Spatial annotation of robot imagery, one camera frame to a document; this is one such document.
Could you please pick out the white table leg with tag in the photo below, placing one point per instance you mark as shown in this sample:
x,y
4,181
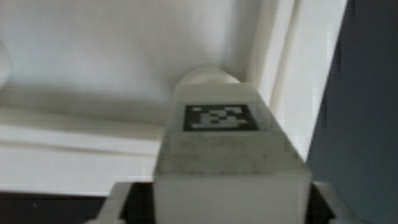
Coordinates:
x,y
232,178

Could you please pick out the white square tabletop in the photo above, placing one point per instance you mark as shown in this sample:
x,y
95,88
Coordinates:
x,y
97,54

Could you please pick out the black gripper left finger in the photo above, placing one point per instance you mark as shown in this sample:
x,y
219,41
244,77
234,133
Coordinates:
x,y
129,206

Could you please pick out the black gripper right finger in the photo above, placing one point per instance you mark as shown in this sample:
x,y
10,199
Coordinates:
x,y
328,208

